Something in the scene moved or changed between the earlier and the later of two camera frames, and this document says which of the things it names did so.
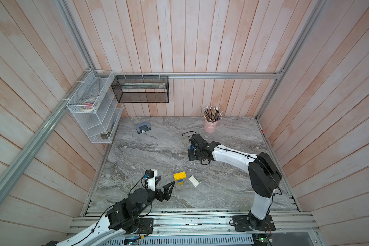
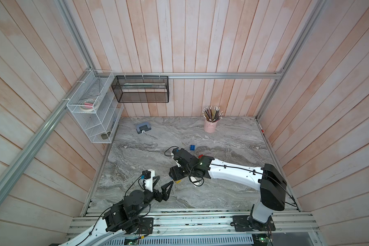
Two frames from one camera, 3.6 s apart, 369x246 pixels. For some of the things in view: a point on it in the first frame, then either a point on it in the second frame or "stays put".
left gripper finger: [167, 190] stays put
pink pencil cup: [210, 127] stays put
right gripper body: [194, 155] -> [180, 173]
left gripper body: [159, 197] stays put
